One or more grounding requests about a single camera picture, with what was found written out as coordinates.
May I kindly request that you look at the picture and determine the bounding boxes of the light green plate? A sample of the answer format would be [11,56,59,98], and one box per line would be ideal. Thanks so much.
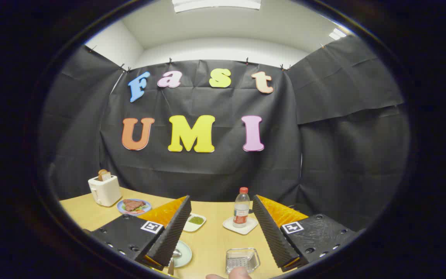
[172,240,193,268]

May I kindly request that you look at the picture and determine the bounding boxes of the white divided tray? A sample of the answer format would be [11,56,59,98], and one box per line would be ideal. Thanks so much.
[183,212,207,233]

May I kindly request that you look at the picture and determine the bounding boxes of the brown steak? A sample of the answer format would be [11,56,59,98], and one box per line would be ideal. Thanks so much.
[123,200,146,212]

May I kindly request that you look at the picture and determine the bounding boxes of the spoon with brown handle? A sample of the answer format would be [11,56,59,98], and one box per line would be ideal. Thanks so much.
[168,249,183,276]

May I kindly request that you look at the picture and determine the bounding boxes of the black backdrop cloth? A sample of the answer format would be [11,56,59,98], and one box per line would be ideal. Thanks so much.
[39,35,411,233]

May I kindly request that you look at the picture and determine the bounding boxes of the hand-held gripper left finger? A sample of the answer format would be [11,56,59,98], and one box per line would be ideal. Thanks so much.
[90,195,192,272]

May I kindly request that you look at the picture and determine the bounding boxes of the metal wire basket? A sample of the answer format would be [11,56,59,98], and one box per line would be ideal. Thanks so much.
[226,248,261,275]

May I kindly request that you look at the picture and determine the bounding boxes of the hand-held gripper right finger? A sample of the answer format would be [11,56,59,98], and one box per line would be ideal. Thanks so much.
[252,195,360,272]

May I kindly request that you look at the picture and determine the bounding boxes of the white toaster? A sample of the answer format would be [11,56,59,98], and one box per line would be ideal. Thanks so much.
[88,174,122,207]

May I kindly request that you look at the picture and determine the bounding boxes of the blue plate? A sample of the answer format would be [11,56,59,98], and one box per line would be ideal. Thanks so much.
[117,199,152,215]

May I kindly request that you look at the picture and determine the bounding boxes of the white square coaster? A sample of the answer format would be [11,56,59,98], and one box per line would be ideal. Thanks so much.
[223,216,259,235]

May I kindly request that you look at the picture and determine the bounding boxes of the clear bottle red cap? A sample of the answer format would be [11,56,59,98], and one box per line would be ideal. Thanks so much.
[233,187,250,228]

